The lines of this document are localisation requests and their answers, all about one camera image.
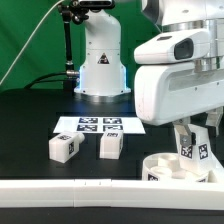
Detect white cable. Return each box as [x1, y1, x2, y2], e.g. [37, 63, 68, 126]
[0, 0, 64, 87]

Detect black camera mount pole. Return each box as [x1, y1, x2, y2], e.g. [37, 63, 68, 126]
[58, 0, 89, 88]

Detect black cables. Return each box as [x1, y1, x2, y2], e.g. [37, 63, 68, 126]
[23, 72, 80, 90]

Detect white paper marker sheet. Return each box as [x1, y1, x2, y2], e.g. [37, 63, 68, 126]
[54, 116, 145, 134]

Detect white L-shaped fence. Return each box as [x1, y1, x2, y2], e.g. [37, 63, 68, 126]
[0, 169, 224, 210]

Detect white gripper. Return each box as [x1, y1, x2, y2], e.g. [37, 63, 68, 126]
[134, 29, 224, 146]

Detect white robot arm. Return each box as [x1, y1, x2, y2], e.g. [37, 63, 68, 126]
[75, 0, 224, 125]

